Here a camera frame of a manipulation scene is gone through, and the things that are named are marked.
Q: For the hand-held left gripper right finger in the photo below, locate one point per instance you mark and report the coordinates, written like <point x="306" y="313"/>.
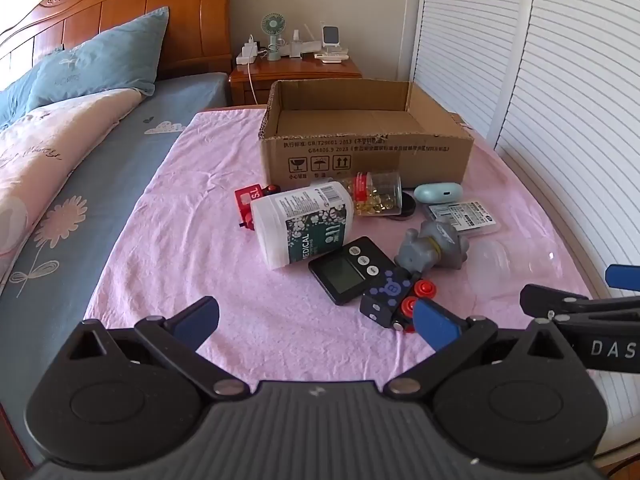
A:
<point x="435" y="325"/>

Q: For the white router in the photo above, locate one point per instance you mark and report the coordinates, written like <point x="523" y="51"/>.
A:
<point x="310" y="49"/>

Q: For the white power strip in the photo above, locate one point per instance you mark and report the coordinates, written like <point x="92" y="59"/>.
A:
<point x="247" y="56"/>

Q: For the red toy train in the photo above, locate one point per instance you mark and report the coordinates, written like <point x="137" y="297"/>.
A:
<point x="246" y="197"/>

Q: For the green white medical box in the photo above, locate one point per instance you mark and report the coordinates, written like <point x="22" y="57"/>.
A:
<point x="290" y="220"/>

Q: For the brown cardboard box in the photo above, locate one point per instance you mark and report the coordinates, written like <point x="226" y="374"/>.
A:
<point x="380" y="160"/>

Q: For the black digital timer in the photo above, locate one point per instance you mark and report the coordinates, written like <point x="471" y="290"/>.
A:
<point x="340" y="275"/>

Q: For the white louvered closet door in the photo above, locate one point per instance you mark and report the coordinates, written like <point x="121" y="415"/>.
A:
<point x="465" y="35"/>
<point x="585" y="110"/>

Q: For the clear spray bottle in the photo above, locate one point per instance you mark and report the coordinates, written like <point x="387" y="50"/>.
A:
<point x="296" y="44"/>

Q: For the wooden headboard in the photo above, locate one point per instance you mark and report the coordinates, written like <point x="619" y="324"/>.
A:
<point x="125" y="5"/>

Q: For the large blue pillow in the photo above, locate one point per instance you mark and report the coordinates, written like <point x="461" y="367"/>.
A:
<point x="100" y="60"/>

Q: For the white charger plug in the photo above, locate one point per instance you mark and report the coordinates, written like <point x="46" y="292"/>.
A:
<point x="250" y="42"/>

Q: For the wooden nightstand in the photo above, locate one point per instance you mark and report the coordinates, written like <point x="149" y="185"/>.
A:
<point x="300" y="72"/>

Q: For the white remote control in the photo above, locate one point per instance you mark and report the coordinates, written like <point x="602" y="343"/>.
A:
<point x="332" y="58"/>

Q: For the pink cloth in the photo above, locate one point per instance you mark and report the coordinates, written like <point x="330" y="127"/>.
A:
<point x="200" y="210"/>

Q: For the small blue pillow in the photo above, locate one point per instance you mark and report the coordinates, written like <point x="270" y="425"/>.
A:
<point x="15" y="95"/>

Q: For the teal earbuds case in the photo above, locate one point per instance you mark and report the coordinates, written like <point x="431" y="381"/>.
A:
<point x="437" y="192"/>

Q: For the black toy train car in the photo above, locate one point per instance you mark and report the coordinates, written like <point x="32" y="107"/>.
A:
<point x="385" y="295"/>

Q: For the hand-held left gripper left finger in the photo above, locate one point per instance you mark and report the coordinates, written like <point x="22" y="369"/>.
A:
<point x="195" y="322"/>

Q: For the clear plastic dome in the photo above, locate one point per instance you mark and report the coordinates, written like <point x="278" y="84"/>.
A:
<point x="492" y="265"/>

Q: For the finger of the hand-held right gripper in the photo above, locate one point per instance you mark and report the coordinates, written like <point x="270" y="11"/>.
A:
<point x="624" y="276"/>
<point x="550" y="302"/>

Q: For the green desk fan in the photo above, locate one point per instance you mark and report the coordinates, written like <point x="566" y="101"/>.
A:
<point x="272" y="25"/>

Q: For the white stand with screen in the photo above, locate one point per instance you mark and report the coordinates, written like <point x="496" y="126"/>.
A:
<point x="330" y="35"/>

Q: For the clear labelled plastic case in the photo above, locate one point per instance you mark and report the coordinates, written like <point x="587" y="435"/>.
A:
<point x="465" y="215"/>

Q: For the grey elephant toy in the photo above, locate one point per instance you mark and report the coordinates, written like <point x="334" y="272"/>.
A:
<point x="430" y="247"/>

